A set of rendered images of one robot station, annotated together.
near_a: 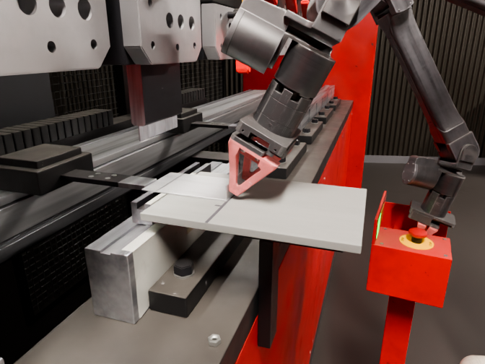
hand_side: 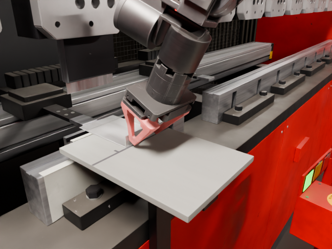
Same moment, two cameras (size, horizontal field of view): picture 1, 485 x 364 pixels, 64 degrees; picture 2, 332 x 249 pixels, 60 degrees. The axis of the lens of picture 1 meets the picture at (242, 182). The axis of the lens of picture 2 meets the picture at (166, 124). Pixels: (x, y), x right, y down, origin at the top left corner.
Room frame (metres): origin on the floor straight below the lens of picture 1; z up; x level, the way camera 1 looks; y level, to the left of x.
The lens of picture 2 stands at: (0.10, -0.19, 1.22)
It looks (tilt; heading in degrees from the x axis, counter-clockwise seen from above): 23 degrees down; 21
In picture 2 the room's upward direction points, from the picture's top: straight up
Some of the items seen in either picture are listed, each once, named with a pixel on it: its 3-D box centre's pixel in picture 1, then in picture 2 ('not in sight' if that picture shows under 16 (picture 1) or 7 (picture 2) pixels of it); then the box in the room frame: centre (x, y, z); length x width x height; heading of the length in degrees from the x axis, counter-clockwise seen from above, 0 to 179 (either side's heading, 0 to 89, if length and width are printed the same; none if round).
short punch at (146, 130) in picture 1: (157, 98); (88, 61); (0.53, 0.11, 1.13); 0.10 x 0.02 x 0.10; 161
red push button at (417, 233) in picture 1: (417, 237); not in sight; (0.78, -0.39, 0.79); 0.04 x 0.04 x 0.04
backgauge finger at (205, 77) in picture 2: (200, 120); (178, 70); (1.02, 0.11, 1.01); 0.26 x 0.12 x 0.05; 71
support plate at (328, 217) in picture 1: (262, 203); (153, 154); (0.48, -0.03, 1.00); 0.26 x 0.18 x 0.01; 71
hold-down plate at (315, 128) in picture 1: (310, 131); (289, 83); (1.46, -0.26, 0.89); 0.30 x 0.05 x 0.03; 161
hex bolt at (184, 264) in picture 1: (183, 268); (93, 191); (0.45, 0.08, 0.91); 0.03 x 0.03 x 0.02
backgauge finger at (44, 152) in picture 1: (78, 170); (53, 105); (0.58, 0.26, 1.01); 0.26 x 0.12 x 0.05; 71
